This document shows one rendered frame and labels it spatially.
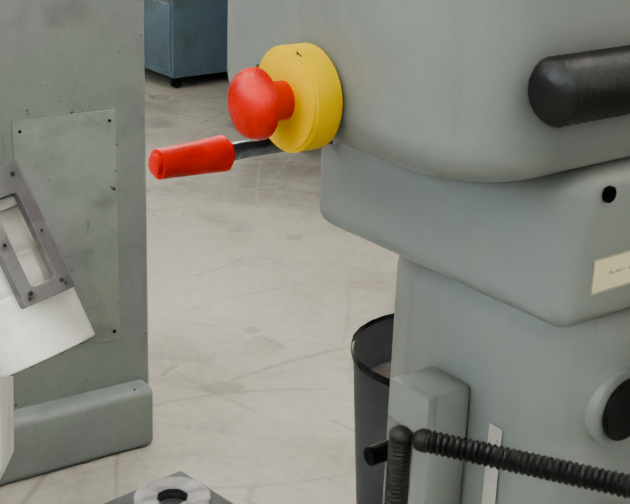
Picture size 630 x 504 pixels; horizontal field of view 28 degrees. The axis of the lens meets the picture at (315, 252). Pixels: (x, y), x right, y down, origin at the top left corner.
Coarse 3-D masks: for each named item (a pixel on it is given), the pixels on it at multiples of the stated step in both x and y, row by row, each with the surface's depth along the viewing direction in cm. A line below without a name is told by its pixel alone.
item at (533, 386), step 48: (432, 288) 86; (432, 336) 87; (480, 336) 83; (528, 336) 80; (576, 336) 79; (624, 336) 80; (480, 384) 84; (528, 384) 81; (576, 384) 80; (624, 384) 81; (480, 432) 85; (528, 432) 82; (576, 432) 81; (624, 432) 82; (384, 480) 96; (480, 480) 86; (528, 480) 83
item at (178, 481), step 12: (156, 480) 149; (168, 480) 149; (180, 480) 149; (192, 480) 149; (132, 492) 149; (144, 492) 147; (156, 492) 147; (168, 492) 148; (180, 492) 148; (192, 492) 147; (204, 492) 147
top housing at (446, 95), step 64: (256, 0) 74; (320, 0) 69; (384, 0) 65; (448, 0) 62; (512, 0) 61; (576, 0) 63; (256, 64) 75; (384, 64) 65; (448, 64) 63; (512, 64) 63; (384, 128) 66; (448, 128) 64; (512, 128) 64; (576, 128) 66
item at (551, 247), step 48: (336, 144) 86; (336, 192) 87; (384, 192) 82; (432, 192) 79; (480, 192) 75; (528, 192) 72; (576, 192) 70; (624, 192) 72; (384, 240) 84; (432, 240) 80; (480, 240) 76; (528, 240) 73; (576, 240) 71; (624, 240) 73; (480, 288) 77; (528, 288) 74; (576, 288) 72; (624, 288) 74
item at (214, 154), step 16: (176, 144) 79; (192, 144) 79; (208, 144) 79; (224, 144) 80; (240, 144) 81; (256, 144) 82; (272, 144) 82; (160, 160) 77; (176, 160) 78; (192, 160) 78; (208, 160) 79; (224, 160) 80; (160, 176) 78; (176, 176) 78
